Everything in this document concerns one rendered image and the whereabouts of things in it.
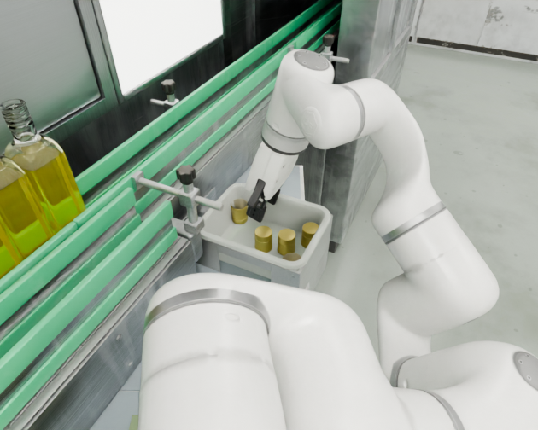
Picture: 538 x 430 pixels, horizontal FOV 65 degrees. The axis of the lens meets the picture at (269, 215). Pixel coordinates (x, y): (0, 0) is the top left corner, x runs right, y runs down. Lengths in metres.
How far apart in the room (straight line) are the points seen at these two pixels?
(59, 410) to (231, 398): 0.39
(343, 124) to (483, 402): 0.32
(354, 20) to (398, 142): 0.79
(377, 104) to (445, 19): 3.61
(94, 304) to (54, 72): 0.40
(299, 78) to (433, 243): 0.26
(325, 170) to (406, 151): 1.03
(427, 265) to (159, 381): 0.33
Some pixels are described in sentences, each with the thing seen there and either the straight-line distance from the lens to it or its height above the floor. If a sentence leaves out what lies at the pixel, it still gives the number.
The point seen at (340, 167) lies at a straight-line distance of 1.57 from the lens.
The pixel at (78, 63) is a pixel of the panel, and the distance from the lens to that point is 0.85.
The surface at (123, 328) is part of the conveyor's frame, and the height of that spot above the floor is 0.86.
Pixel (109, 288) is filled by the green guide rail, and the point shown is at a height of 0.92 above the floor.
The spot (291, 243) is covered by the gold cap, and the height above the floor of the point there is 0.80.
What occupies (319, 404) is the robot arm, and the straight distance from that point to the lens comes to 0.33.
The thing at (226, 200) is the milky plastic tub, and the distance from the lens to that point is 0.86.
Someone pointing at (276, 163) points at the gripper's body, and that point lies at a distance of 0.64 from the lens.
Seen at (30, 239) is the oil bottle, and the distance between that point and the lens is 0.65.
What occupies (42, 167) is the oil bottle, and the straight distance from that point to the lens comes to 0.62.
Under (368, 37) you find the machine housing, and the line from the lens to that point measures 1.36.
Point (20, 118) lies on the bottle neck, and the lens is 0.61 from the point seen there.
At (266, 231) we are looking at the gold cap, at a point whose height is 0.81.
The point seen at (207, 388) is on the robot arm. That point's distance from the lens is 0.27.
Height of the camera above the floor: 1.38
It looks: 42 degrees down
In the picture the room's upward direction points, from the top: straight up
